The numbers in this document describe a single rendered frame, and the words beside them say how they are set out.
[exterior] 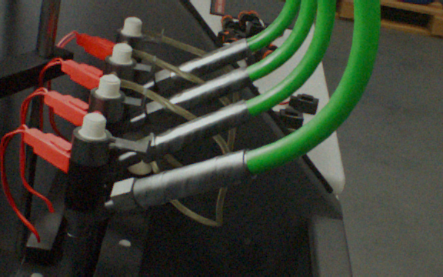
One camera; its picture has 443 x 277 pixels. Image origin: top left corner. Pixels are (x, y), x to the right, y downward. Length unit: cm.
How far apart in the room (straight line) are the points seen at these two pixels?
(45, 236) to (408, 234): 247
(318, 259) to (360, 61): 49
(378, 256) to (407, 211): 39
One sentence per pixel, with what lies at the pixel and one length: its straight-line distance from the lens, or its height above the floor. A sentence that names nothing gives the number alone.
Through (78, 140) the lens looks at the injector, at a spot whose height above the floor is 114.
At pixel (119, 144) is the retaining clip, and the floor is 113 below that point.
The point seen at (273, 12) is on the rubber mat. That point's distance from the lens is 164.
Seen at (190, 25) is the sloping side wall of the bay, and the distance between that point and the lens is 98.
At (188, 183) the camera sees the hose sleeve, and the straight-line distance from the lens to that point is 56.
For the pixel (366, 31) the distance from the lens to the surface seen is 50.
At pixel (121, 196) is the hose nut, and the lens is 59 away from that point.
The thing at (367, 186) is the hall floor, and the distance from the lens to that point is 347.
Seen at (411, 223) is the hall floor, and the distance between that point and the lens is 330.
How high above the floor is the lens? 142
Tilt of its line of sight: 23 degrees down
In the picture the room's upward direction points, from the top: 12 degrees clockwise
